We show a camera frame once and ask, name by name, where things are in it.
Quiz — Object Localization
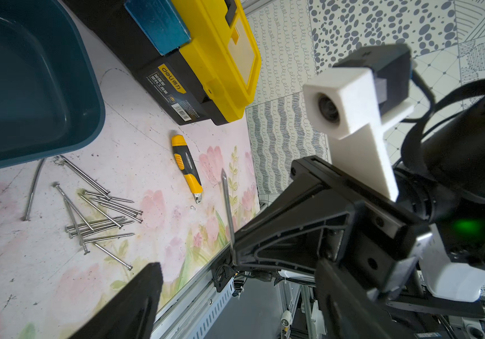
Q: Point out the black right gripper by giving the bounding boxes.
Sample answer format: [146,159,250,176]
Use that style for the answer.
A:
[229,155,485,297]

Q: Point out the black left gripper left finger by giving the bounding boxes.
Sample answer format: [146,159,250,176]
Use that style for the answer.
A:
[71,262,163,338]

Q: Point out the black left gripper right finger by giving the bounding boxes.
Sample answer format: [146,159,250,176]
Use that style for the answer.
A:
[314,258,415,338]

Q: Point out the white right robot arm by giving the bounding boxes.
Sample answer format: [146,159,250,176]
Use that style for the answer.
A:
[234,79,485,302]

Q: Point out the teal plastic storage box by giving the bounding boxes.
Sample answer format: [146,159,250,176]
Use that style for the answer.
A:
[0,1,105,168]

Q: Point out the steel nail lower pile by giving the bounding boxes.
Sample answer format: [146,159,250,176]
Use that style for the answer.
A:
[93,242,133,271]

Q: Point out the steel nail pile centre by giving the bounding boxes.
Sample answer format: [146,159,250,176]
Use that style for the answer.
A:
[45,182,143,256]

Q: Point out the yellow black utility knife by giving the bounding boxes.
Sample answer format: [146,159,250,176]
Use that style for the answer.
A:
[171,134,204,204]

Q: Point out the yellow black toolbox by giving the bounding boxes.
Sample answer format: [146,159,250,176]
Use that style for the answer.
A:
[67,0,261,125]

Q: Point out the aluminium mounting rail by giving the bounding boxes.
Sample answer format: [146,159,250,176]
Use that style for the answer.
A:
[151,244,237,339]

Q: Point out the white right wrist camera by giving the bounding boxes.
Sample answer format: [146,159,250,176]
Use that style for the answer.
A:
[303,44,414,201]

